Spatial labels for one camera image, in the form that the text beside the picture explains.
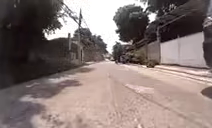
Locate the small green tree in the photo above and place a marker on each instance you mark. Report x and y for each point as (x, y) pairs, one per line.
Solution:
(118, 50)

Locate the row of trees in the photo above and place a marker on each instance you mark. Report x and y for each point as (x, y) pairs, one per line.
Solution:
(90, 40)

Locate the roadside bushes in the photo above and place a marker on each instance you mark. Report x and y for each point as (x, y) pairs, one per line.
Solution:
(140, 58)

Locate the low building with pillar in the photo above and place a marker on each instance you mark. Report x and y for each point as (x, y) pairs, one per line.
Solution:
(75, 48)

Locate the grey-brown concrete road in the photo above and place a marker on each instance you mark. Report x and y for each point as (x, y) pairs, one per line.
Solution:
(127, 100)

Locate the tall dark green tree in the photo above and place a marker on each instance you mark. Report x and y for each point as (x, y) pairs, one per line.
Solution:
(130, 23)

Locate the utility pole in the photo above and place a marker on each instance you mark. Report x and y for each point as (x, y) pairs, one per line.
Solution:
(80, 23)

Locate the pale pavement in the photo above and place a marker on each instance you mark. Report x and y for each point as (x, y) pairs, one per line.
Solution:
(190, 70)

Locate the dark roofed building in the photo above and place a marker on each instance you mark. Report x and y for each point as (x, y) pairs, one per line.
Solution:
(180, 23)

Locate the large shady tree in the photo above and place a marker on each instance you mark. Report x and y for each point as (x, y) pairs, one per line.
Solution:
(20, 20)

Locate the person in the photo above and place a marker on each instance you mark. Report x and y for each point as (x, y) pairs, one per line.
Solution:
(211, 43)

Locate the grey concrete wall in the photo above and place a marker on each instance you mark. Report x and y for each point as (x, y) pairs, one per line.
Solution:
(153, 51)

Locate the dark boundary wall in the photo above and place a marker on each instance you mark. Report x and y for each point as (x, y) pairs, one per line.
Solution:
(44, 56)

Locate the white wall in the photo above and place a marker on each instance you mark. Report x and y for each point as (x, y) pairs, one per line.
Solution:
(184, 50)

